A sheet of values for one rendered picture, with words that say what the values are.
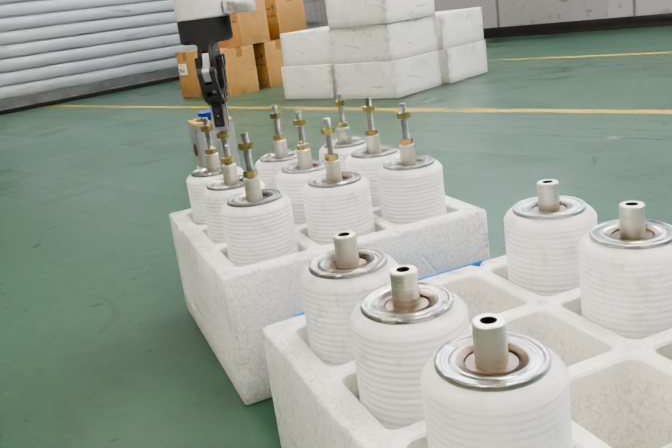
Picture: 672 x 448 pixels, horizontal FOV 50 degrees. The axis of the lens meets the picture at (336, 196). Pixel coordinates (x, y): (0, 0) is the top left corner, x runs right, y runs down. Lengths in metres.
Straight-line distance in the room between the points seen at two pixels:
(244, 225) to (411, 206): 0.24
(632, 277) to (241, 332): 0.49
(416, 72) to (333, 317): 3.10
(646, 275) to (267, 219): 0.48
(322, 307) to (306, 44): 3.37
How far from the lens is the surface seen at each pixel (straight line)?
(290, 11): 5.08
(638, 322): 0.70
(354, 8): 3.68
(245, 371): 0.97
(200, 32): 1.04
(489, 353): 0.49
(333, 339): 0.68
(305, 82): 4.01
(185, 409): 1.03
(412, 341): 0.56
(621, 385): 0.67
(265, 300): 0.95
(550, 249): 0.77
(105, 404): 1.09
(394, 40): 3.61
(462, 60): 4.01
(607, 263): 0.69
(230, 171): 1.09
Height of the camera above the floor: 0.49
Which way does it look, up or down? 15 degrees down
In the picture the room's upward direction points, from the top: 8 degrees counter-clockwise
